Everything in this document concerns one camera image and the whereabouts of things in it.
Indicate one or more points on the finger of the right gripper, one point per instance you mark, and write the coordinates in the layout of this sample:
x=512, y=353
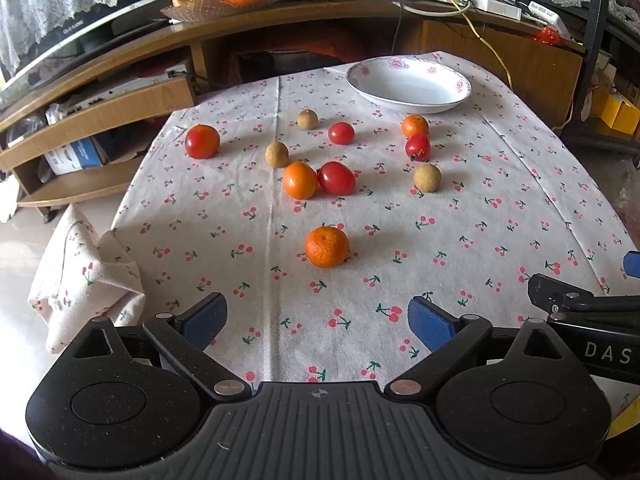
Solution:
x=631, y=264
x=554, y=296

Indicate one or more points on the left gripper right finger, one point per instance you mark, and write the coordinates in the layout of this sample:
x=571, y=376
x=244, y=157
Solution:
x=455, y=344

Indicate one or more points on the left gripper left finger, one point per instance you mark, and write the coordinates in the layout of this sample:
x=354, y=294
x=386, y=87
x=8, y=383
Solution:
x=181, y=340

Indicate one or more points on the orange mandarin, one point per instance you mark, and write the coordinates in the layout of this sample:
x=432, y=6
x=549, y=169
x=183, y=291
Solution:
x=326, y=247

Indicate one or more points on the brown longan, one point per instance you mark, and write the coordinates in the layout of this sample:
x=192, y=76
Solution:
x=427, y=178
x=307, y=119
x=276, y=155

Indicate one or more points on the red tomato with stem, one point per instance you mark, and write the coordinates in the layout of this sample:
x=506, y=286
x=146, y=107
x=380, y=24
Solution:
x=418, y=147

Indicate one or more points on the red oval tomato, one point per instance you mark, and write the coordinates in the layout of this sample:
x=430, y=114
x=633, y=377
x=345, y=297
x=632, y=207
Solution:
x=336, y=179

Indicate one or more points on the orange round fruit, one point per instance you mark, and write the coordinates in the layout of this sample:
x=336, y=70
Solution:
x=299, y=181

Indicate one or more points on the large red tomato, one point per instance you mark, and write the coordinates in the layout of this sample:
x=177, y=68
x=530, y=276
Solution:
x=202, y=142

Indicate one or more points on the small orange kumquat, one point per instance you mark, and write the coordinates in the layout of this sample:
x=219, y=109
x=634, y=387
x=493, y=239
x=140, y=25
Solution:
x=414, y=124

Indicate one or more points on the small red cherry tomato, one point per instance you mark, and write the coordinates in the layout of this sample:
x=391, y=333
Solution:
x=341, y=133

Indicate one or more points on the yellow box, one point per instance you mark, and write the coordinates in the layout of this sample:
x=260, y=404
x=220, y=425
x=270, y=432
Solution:
x=620, y=114

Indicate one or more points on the cherry print white tablecloth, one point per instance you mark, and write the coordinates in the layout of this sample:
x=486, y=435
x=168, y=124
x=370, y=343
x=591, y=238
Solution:
x=513, y=202

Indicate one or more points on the blue white box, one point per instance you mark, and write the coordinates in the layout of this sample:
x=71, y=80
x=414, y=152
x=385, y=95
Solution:
x=76, y=156

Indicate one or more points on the wooden tv cabinet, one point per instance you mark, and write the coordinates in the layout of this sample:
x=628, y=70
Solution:
x=258, y=44

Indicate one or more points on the red small object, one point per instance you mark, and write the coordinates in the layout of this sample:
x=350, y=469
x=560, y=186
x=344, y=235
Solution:
x=549, y=35

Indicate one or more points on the white floral plate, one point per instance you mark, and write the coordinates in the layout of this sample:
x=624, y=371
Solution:
x=409, y=84

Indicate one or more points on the black metal shelf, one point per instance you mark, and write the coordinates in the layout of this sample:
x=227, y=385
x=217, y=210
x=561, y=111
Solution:
x=599, y=31

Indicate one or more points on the white power strip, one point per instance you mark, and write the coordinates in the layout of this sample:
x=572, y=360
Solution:
x=497, y=7

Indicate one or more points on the glass fruit dish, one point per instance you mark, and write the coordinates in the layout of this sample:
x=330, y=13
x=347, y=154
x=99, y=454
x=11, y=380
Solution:
x=199, y=11

